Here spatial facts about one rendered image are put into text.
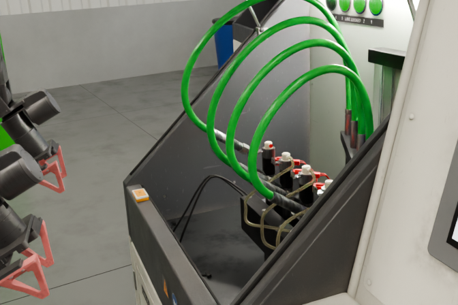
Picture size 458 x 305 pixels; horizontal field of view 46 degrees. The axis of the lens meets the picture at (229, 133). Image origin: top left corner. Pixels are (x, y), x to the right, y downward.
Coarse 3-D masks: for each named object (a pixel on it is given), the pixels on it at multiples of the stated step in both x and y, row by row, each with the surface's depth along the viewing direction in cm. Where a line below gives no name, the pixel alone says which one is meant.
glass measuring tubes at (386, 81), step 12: (372, 48) 115; (384, 48) 114; (372, 60) 114; (384, 60) 110; (396, 60) 107; (384, 72) 112; (396, 72) 109; (384, 84) 113; (396, 84) 109; (384, 96) 113; (384, 108) 114
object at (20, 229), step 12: (0, 216) 82; (12, 216) 84; (0, 228) 82; (12, 228) 83; (24, 228) 85; (0, 240) 82; (12, 240) 83; (24, 240) 81; (0, 252) 82; (12, 252) 81; (0, 264) 81
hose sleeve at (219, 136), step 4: (216, 132) 107; (220, 132) 107; (216, 136) 107; (220, 136) 107; (224, 136) 108; (220, 140) 108; (224, 140) 108; (236, 140) 110; (236, 144) 109; (240, 144) 110; (236, 148) 110; (240, 148) 110
